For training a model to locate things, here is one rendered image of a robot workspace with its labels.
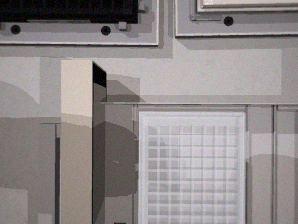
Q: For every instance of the white multi-well plate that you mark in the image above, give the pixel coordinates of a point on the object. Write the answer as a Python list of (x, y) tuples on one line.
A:
[(246, 6)]

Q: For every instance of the clear multi-well plate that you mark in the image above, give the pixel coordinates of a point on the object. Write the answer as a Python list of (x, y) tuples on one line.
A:
[(192, 168)]

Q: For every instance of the black well plate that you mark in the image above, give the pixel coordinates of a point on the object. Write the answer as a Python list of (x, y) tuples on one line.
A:
[(69, 11)]

